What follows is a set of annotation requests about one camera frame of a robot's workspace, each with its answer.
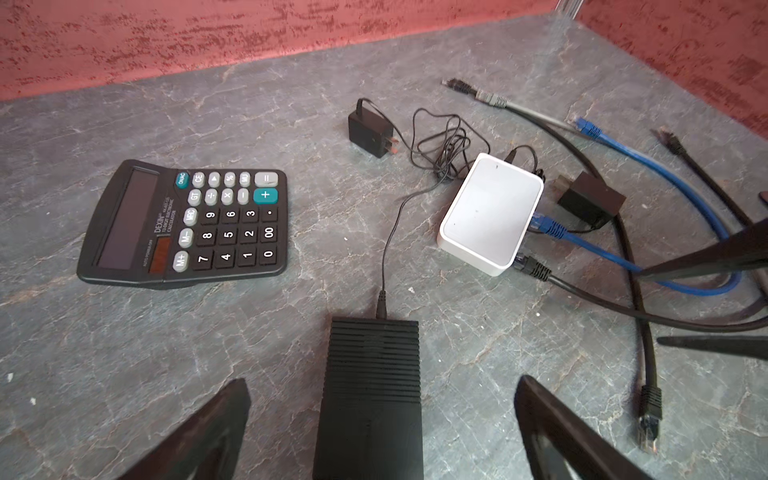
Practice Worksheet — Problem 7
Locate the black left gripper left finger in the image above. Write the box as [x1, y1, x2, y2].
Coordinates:
[121, 378, 251, 479]

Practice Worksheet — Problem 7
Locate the white network switch box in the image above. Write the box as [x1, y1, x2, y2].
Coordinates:
[437, 153, 544, 277]

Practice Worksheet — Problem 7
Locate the black desk calculator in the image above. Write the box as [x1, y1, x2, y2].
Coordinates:
[77, 160, 289, 290]

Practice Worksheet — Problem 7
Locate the blue ethernet cable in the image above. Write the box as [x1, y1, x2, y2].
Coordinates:
[527, 116, 745, 298]

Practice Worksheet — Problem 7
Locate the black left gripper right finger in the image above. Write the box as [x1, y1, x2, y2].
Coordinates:
[514, 375, 649, 480]

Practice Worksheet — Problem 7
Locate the black smartphone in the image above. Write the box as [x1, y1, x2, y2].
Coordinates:
[312, 317, 424, 479]

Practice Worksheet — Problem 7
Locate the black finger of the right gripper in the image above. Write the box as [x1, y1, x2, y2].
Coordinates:
[656, 335, 768, 361]
[637, 219, 768, 281]

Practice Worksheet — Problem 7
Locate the black power adapter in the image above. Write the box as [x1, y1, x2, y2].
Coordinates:
[555, 172, 626, 229]
[348, 98, 398, 158]

